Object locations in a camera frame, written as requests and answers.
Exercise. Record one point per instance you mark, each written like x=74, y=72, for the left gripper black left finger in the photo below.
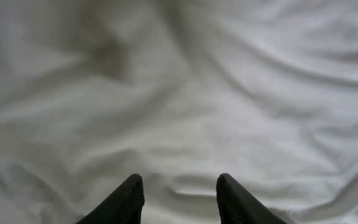
x=122, y=206

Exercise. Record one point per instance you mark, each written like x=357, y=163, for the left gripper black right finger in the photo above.
x=238, y=206

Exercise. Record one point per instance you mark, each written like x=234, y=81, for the white t-shirt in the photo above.
x=178, y=92

